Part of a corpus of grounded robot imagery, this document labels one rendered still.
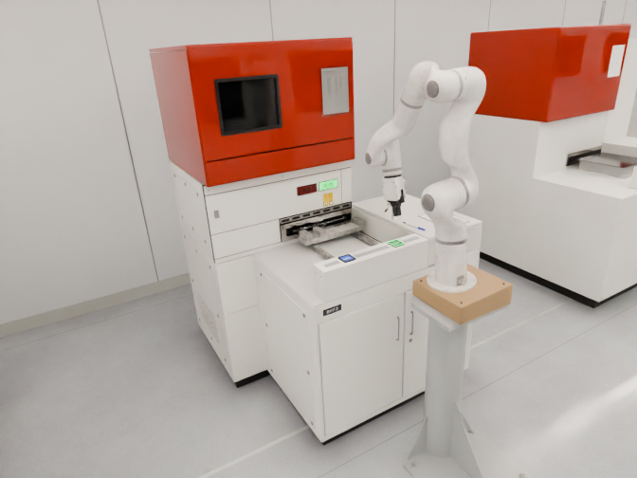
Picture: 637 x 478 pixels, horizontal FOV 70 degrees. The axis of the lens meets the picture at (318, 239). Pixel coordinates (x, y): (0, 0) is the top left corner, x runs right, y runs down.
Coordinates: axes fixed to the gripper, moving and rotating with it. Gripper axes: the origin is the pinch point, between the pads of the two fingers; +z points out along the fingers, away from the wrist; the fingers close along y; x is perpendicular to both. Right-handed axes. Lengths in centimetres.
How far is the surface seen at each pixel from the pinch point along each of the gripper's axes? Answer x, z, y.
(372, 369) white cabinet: -17, 73, -11
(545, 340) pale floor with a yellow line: 117, 110, -18
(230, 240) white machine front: -57, 7, -61
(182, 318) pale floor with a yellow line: -71, 77, -175
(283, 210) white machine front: -27, -2, -59
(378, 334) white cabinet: -13, 55, -7
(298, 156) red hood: -19, -29, -48
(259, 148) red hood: -39, -35, -47
